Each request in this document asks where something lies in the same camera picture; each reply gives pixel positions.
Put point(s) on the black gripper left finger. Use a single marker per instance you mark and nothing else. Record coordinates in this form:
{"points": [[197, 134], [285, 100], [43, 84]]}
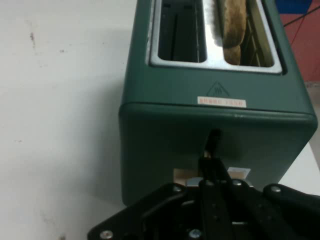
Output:
{"points": [[175, 215]]}

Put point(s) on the green toaster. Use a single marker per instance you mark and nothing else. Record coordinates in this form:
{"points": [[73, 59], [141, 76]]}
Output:
{"points": [[162, 120]]}

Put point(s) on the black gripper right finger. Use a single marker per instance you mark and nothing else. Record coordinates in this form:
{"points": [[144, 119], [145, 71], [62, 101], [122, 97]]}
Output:
{"points": [[262, 215]]}

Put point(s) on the toasted bread slice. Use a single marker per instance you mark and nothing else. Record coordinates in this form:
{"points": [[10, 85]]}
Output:
{"points": [[233, 30]]}

